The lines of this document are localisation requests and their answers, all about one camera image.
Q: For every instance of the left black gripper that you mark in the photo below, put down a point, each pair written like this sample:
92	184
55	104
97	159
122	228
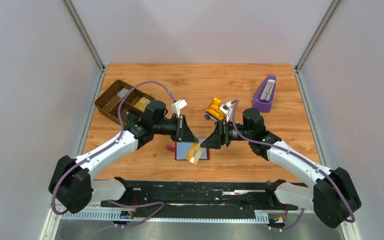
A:
181	128

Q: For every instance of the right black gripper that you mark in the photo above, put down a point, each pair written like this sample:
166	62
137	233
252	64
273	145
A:
225	133

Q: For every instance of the red leather card holder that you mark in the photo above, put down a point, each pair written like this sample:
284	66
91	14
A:
183	151

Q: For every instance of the gold card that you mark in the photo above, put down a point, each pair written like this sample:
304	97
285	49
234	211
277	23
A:
194	153
142	104

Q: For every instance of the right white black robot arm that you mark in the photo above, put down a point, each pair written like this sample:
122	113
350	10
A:
329	193

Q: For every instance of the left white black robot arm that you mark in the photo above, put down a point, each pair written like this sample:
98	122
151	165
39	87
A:
74	185

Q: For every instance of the gold card in basket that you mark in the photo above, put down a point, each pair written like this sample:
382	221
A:
142	104

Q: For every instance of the silver card in basket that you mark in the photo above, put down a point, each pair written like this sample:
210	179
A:
122	93

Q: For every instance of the yellow toy truck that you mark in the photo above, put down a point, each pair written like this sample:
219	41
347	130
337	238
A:
213	111

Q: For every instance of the purple metronome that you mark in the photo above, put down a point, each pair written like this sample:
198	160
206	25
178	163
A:
264	95

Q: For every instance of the brown woven divided basket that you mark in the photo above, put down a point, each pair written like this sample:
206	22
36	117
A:
108	102

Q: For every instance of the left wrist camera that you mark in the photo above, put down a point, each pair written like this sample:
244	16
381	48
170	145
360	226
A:
177	105

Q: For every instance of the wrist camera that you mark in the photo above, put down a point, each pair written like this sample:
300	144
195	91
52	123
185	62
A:
177	105
228	109

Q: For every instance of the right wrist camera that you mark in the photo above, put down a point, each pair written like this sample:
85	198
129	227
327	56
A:
228	109

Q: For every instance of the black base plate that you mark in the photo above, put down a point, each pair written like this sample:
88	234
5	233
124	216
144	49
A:
200	199

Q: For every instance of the white slotted cable duct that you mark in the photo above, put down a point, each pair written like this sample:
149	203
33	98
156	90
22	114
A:
118	215

